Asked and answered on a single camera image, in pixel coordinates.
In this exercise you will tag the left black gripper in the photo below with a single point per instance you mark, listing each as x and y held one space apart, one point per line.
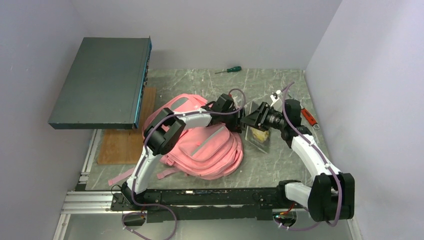
234 126

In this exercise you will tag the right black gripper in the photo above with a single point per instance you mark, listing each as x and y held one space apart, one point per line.
258 117

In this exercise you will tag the dark green book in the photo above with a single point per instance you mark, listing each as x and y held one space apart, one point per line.
259 139

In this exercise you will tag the pink student backpack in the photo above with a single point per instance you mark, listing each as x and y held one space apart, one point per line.
208 153

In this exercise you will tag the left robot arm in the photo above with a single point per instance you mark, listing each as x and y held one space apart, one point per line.
161 136

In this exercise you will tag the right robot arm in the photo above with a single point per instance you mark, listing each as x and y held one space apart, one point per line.
331 197

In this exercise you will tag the red adjustable wrench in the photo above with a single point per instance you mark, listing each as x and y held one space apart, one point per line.
310 118

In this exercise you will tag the wooden board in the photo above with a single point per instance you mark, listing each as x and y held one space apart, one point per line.
125 146

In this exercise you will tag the dark grey flat box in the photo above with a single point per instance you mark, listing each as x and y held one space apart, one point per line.
104 86

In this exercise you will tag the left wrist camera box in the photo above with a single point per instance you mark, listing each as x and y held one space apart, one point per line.
237 100

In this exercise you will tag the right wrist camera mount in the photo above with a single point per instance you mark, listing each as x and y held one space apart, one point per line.
276 101

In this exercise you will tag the green handled screwdriver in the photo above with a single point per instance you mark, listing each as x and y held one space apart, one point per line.
231 70

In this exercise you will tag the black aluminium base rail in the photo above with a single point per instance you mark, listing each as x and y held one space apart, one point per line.
186 204

